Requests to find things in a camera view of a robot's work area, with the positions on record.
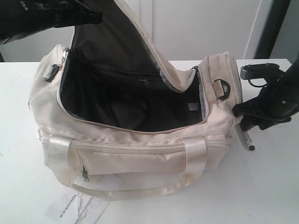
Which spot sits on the gold zipper pull charm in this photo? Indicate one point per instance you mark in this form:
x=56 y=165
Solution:
x=60 y=65

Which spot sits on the black and white marker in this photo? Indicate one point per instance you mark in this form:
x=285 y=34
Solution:
x=245 y=139

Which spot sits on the cream fabric duffel bag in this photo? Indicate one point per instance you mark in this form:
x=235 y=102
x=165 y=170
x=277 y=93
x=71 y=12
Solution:
x=119 y=120

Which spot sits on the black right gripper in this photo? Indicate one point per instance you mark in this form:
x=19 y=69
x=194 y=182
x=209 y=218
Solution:
x=274 y=105

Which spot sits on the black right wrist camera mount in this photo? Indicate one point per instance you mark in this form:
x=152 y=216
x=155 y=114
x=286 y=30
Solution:
x=267 y=71

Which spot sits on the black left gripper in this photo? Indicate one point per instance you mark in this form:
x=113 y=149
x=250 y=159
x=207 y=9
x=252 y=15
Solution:
x=22 y=18

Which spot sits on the white Tonlion paper tag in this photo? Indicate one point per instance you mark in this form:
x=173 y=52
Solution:
x=64 y=204

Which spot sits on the small grey paper tag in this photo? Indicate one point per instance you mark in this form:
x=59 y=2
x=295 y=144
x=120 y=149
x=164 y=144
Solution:
x=89 y=209

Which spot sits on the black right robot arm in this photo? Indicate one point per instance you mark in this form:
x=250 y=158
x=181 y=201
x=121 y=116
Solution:
x=290 y=75

